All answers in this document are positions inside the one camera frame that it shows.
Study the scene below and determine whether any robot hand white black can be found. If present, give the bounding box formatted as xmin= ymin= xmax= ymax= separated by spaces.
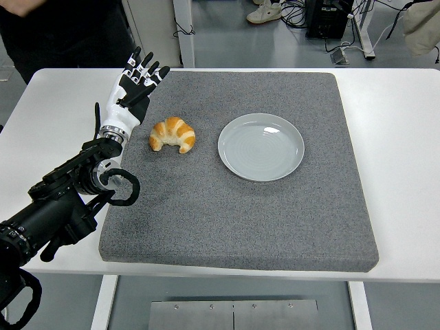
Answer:
xmin=100 ymin=47 xmax=171 ymax=133

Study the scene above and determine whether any person's hand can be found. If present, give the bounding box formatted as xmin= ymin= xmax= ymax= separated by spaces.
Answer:
xmin=0 ymin=0 xmax=34 ymax=17

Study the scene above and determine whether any golden croissant bread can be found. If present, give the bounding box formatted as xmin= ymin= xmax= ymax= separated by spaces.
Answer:
xmin=148 ymin=116 xmax=197 ymax=155

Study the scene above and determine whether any grey round plate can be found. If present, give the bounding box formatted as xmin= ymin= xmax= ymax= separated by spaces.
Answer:
xmin=217 ymin=113 xmax=306 ymax=183

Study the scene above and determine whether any grey metal plate with screws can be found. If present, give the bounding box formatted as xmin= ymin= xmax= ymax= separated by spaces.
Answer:
xmin=148 ymin=299 xmax=320 ymax=330

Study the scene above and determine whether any white cabinet panel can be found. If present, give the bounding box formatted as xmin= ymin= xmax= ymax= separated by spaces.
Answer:
xmin=122 ymin=0 xmax=182 ymax=68

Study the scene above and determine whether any grey speckled mat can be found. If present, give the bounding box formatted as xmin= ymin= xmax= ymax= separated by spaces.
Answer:
xmin=98 ymin=71 xmax=380 ymax=274

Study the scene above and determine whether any person's white shoe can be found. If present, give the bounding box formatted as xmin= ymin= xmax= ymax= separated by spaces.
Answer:
xmin=246 ymin=1 xmax=283 ymax=24

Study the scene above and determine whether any grey power adapter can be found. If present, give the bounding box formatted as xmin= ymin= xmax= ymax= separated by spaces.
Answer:
xmin=329 ymin=47 xmax=351 ymax=65

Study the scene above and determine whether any black computer tower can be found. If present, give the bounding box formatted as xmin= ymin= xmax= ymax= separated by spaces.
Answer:
xmin=305 ymin=0 xmax=355 ymax=39

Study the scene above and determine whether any white desk leg with foot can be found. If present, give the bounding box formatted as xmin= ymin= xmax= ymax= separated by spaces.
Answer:
xmin=350 ymin=0 xmax=376 ymax=61

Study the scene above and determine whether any white table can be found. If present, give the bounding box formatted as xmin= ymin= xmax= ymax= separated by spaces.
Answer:
xmin=0 ymin=67 xmax=440 ymax=330

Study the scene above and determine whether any beige cloth bag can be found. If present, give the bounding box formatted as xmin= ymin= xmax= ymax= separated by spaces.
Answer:
xmin=386 ymin=0 xmax=440 ymax=65

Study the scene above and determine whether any thin black cable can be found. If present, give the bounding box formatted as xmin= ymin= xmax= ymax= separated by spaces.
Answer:
xmin=173 ymin=19 xmax=195 ymax=37

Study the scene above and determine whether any black cable bundle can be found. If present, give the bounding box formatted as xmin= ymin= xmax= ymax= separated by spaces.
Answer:
xmin=280 ymin=0 xmax=309 ymax=28

